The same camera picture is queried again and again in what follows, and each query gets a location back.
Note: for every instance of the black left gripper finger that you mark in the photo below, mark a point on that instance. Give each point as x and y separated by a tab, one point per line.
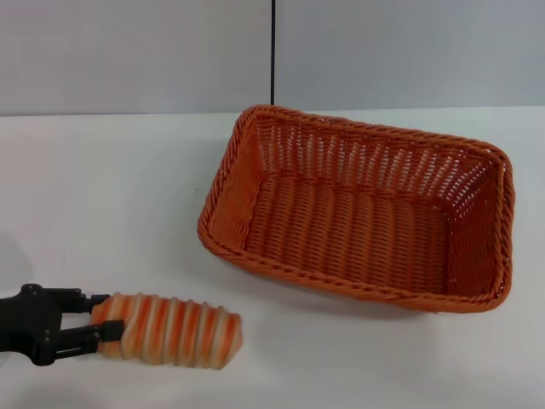
76	301
81	338

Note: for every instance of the orange white striped bread roll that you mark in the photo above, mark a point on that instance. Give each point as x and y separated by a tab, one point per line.
179	330

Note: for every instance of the orange woven plastic basket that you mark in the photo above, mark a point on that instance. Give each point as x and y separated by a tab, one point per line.
349	226

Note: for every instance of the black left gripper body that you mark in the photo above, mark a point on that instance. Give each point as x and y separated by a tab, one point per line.
30	319

